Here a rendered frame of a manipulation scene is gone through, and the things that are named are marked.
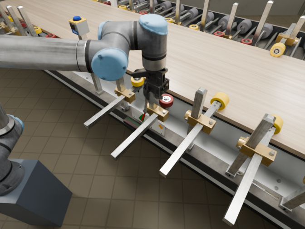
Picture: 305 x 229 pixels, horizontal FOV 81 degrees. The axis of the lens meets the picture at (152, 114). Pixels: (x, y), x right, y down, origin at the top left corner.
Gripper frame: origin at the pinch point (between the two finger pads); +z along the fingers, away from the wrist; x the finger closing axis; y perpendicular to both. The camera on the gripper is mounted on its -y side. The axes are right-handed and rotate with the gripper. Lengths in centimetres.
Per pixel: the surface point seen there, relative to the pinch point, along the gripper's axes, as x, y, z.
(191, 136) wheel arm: -3.1, 24.1, 4.4
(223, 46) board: 89, -1, 10
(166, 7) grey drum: 157, -102, 19
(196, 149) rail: 9.2, 24.2, 30.4
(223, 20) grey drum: 153, -27, 17
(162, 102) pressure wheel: 11.0, -1.2, 9.8
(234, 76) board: 58, 21, 10
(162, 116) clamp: 5.3, 3.1, 13.6
